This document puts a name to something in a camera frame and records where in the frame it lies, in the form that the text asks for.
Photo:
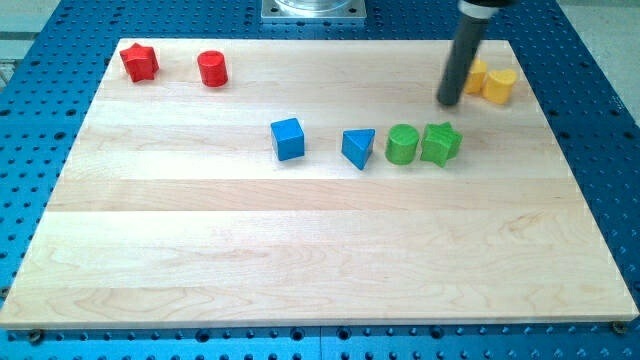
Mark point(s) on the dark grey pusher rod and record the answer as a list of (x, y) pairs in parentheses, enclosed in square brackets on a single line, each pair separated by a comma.
[(474, 20)]

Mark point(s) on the blue wooden cube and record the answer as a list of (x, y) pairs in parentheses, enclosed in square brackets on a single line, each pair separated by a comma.
[(288, 140)]

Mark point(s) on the red wooden cylinder block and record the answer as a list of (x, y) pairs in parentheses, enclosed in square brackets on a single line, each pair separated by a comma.
[(212, 68)]

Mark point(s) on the left board clamp screw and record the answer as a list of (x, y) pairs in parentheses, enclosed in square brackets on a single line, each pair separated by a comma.
[(35, 336)]

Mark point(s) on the right board clamp screw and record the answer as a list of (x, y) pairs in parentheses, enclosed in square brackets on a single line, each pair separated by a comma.
[(619, 328)]

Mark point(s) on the red wooden star block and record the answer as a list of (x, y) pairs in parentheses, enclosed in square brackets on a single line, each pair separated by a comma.
[(140, 62)]

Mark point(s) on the yellow wooden heart block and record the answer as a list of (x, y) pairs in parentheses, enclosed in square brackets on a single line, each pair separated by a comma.
[(498, 85)]

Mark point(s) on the blue wooden triangle block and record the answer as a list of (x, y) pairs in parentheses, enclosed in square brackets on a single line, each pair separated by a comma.
[(357, 146)]

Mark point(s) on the green wooden star block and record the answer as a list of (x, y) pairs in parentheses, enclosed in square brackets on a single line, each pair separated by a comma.
[(440, 143)]

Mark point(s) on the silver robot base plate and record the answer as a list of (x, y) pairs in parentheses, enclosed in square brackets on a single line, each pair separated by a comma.
[(313, 9)]

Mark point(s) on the board clamp screw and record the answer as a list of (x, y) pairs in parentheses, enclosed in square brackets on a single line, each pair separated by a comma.
[(619, 328), (35, 336)]

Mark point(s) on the light wooden board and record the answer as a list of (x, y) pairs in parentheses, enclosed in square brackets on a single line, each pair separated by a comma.
[(172, 209)]

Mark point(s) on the green wooden cylinder block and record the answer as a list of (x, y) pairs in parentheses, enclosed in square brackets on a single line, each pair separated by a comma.
[(401, 144)]

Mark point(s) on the yellow wooden block behind rod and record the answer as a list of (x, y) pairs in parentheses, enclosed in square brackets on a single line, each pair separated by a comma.
[(476, 76)]

